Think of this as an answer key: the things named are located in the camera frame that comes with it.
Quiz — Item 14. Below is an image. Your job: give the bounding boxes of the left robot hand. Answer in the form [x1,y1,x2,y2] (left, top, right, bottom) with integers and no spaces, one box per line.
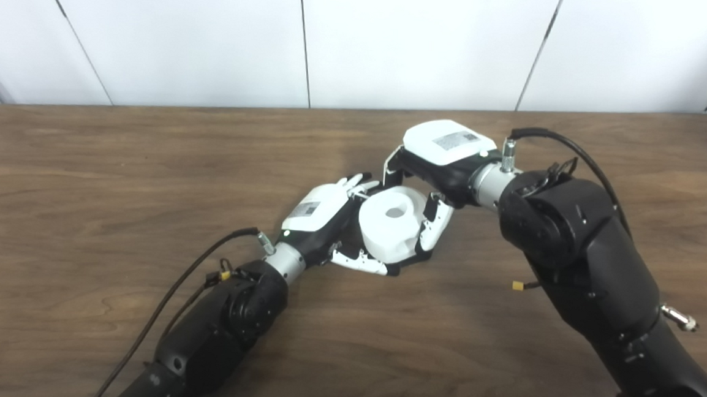
[276,168,407,278]

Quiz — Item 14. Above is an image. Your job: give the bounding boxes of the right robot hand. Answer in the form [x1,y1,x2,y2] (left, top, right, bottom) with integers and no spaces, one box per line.
[378,116,500,257]

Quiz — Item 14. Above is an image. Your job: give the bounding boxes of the round white piece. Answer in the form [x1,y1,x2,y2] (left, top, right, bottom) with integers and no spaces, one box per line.
[356,184,429,267]

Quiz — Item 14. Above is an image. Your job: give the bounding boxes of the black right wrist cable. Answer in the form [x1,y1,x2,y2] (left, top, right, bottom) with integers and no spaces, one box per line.
[492,126,707,334]

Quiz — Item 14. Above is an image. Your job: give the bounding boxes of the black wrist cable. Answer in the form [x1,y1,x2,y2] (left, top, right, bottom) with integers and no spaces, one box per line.
[492,126,707,334]
[91,218,276,397]

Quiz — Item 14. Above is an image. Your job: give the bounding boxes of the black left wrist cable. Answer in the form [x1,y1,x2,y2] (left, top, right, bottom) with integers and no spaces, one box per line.
[91,218,276,397]

